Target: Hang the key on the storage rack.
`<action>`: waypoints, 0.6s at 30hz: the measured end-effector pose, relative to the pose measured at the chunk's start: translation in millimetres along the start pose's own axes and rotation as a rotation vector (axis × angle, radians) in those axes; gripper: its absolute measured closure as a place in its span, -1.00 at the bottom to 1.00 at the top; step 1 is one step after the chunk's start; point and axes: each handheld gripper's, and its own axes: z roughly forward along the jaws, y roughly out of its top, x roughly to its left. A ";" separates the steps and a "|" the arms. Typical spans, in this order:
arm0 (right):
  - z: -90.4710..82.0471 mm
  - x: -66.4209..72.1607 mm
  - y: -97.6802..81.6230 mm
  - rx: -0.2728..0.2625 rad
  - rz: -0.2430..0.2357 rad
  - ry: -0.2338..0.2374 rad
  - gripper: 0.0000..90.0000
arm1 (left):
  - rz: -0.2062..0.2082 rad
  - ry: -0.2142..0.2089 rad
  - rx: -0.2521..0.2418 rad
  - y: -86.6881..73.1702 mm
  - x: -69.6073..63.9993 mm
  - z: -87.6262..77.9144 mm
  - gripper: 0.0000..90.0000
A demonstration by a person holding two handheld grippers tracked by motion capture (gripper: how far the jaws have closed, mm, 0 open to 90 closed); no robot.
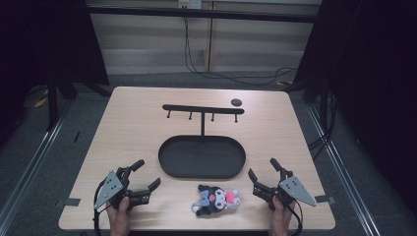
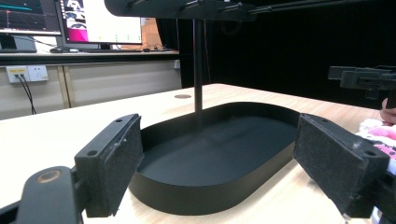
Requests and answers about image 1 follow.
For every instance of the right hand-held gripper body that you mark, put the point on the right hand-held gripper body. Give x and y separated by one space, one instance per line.
293 191

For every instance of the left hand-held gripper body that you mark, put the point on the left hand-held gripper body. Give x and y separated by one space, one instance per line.
111 189

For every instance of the black key rack with tray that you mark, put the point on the black key rack with tray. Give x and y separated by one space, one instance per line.
202 156

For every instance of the person's left hand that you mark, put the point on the person's left hand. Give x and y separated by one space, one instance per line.
119 216

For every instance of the person's right hand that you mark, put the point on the person's right hand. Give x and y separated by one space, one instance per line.
280 218

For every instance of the grey tape piece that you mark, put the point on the grey tape piece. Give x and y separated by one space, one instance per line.
71 202
324 199

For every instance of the black floor tape strip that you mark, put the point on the black floor tape strip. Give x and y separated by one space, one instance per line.
77 136

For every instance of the small black round disc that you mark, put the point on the small black round disc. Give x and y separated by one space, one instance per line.
236 102

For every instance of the black metal stand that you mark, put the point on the black metal stand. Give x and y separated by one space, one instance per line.
52 98

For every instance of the yellow floor marker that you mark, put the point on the yellow floor marker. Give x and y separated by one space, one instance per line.
41 102

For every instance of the black curtain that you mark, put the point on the black curtain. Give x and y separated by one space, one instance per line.
46 42
370 82

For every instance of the black horizontal beam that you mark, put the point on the black horizontal beam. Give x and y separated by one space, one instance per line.
196 13

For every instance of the metal floor rail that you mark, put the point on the metal floor rail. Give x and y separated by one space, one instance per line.
344 173
29 170

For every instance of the white wall socket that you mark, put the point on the white wall socket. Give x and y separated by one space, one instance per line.
190 3

